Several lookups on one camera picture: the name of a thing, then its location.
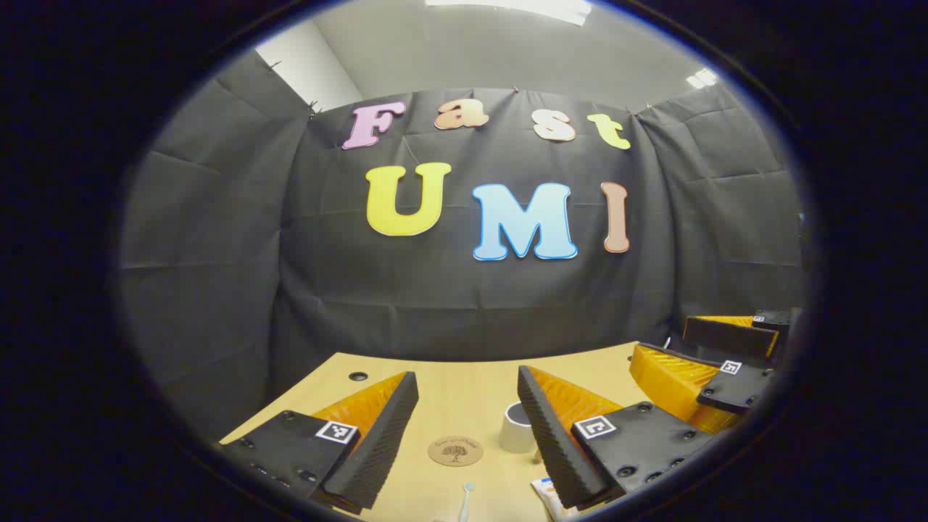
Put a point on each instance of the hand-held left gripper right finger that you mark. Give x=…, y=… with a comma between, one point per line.
x=551, y=442

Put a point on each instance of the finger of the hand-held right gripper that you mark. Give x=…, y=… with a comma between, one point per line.
x=674, y=380
x=725, y=337

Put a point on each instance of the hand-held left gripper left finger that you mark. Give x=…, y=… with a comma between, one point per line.
x=377, y=442

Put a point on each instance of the white cup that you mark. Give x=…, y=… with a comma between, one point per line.
x=516, y=429

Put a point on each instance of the white toothpaste tube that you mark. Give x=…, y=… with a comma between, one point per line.
x=552, y=500

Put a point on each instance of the round cork coaster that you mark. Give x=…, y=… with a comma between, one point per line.
x=455, y=450

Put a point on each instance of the pale green toothbrush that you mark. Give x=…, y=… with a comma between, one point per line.
x=468, y=500

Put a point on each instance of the wooden desktop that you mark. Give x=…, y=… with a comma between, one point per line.
x=464, y=391

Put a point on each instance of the small ceiling light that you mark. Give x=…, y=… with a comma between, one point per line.
x=702, y=77

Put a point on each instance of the long ceiling light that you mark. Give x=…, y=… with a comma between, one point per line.
x=522, y=7

